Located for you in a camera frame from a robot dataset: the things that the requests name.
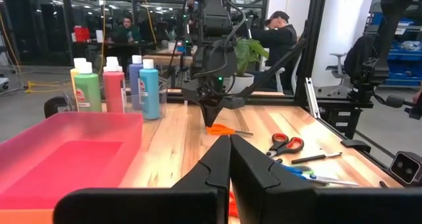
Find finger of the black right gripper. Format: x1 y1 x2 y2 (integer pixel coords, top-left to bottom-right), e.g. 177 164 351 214
211 103 224 128
200 102 212 128

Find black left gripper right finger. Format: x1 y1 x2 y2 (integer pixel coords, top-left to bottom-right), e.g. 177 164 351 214
230 134 317 224

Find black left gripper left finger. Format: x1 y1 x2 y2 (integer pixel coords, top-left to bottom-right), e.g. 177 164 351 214
171 135 231 224

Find orange-handled scissors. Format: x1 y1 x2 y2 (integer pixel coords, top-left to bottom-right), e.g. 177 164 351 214
206 123 255 138

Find teal paint bottle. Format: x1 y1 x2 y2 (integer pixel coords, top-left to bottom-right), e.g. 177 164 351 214
138 59 161 121

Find blue-handled scissors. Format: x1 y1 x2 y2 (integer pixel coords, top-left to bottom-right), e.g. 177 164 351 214
280 163 361 188

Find dark blue paint bottle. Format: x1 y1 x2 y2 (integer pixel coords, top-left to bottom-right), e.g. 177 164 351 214
129 55 144 111

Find red paint bottle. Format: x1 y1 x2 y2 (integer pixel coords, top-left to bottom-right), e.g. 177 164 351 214
102 64 127 114

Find green paint bottle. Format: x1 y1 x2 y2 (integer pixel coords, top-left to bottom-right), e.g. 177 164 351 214
73 61 103 113

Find yellow paint bottle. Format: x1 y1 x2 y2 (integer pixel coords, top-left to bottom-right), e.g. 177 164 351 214
69 57 87 112

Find clear plastic container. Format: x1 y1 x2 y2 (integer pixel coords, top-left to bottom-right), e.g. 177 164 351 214
62 75 168 120

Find green potted plant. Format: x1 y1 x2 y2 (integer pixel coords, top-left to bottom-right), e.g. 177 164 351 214
224 37 270 95

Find person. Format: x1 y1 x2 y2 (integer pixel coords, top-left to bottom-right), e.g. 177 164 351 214
249 10 298 90
107 15 143 69

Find white office chair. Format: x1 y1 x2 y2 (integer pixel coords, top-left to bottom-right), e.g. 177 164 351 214
325 51 347 80

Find small red box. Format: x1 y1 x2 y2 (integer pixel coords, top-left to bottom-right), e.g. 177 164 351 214
73 26 91 43

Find pink-red translucent plastic tray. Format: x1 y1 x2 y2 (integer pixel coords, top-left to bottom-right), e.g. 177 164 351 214
0 111 144 211

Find blue storage bins shelf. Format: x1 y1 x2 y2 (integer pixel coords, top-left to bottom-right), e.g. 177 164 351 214
371 11 422 88

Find red-handled scissors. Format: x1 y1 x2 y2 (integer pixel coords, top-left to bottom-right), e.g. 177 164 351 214
266 132 305 158

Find black aluminium rig frame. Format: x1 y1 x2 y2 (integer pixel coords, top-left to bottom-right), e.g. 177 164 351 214
164 0 422 188

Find small black depth camera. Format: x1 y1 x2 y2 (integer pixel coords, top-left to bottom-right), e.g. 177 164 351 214
390 150 422 188

